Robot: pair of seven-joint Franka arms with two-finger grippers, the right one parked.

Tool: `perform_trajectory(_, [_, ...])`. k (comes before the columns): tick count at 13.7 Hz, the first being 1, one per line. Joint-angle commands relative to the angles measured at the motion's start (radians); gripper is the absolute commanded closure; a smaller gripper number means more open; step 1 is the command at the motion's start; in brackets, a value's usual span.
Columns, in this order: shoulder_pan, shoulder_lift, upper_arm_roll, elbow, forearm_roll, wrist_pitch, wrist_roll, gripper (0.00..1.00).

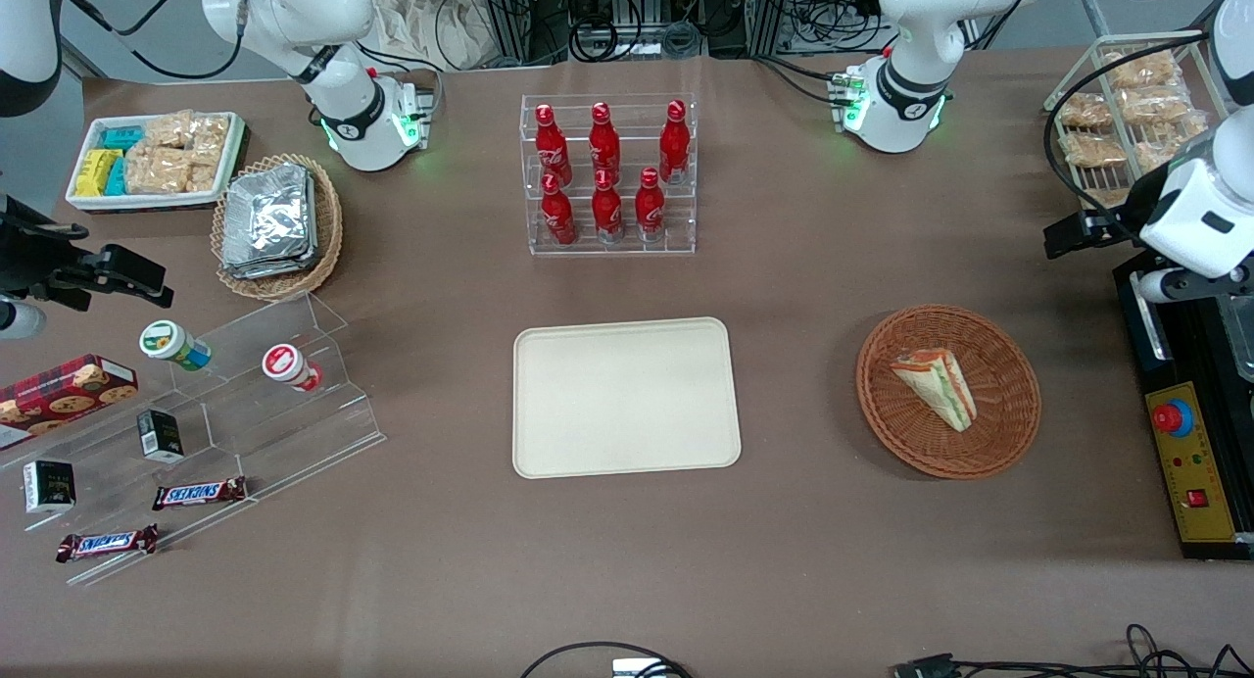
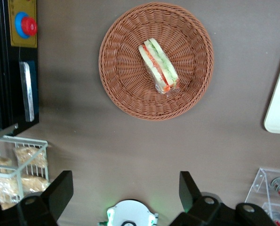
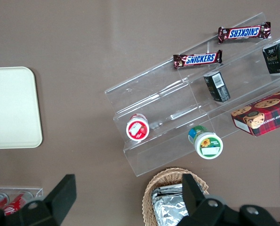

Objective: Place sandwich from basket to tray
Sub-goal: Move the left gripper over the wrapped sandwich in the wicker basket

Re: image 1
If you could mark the small black green box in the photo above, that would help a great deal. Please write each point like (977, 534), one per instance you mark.
(160, 436)

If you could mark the Snickers chocolate bar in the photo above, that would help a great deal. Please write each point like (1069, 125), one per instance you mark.
(108, 543)
(199, 493)

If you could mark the clear acrylic stepped stand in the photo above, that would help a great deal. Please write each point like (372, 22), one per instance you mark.
(284, 433)

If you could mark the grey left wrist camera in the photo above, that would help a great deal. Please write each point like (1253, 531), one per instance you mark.
(1176, 286)

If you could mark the red tartan cookie box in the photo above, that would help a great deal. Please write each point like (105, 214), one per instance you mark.
(59, 394)

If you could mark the white rectangular snack tray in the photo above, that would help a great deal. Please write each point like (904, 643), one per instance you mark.
(83, 203)

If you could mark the oval tan wicker basket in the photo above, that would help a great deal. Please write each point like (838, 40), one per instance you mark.
(328, 227)

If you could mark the clear plastic container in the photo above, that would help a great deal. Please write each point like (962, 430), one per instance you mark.
(1239, 335)

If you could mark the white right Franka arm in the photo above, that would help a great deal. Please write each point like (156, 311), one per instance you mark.
(343, 100)

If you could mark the green lid snack cup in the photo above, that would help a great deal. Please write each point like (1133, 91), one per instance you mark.
(171, 344)

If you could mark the wrapped bread pack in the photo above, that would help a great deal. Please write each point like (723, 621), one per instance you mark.
(1161, 144)
(1094, 150)
(1154, 105)
(1141, 69)
(1085, 110)

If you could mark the teal snack packet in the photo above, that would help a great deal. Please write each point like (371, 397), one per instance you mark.
(117, 178)
(122, 138)

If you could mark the beige crumpled cloth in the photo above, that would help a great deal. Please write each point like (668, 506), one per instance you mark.
(421, 22)

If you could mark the clear acrylic bottle rack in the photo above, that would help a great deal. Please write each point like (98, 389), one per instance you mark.
(627, 247)

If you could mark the black machine base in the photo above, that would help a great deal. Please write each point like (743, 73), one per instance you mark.
(1200, 350)

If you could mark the grey power strip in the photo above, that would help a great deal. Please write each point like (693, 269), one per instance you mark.
(627, 43)

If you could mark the white plug connector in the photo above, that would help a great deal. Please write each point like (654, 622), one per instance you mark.
(637, 668)

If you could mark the clear bag of crackers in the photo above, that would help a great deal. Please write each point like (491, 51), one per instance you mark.
(203, 171)
(211, 134)
(157, 170)
(168, 130)

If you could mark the small black white box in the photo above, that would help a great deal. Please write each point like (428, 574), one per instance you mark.
(49, 487)

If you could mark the yellow snack packet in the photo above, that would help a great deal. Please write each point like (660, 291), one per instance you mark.
(96, 171)

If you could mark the red lid snack cup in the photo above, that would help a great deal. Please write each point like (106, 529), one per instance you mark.
(286, 364)

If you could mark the silver foil pack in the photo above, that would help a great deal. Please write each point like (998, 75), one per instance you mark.
(313, 247)
(266, 213)

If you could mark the round brown wicker basket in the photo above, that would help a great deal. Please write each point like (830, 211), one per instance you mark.
(901, 423)

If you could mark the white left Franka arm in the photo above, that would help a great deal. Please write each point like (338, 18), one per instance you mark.
(896, 90)

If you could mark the red emergency stop button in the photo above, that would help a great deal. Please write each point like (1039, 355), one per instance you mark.
(1169, 418)

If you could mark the aluminium frame post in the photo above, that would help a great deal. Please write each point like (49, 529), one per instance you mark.
(769, 12)
(505, 17)

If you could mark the triangular sandwich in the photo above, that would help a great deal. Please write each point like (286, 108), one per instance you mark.
(936, 384)

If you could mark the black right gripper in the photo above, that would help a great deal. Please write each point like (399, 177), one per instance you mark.
(31, 257)

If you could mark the cream plastic serving tray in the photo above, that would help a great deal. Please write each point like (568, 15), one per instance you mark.
(617, 404)

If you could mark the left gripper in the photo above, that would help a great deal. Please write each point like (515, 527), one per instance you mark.
(1127, 211)

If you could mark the yellow control panel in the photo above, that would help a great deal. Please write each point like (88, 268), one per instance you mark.
(1200, 462)

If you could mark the red cola bottle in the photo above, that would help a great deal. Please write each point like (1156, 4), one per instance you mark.
(558, 216)
(607, 213)
(604, 147)
(674, 144)
(650, 208)
(552, 149)

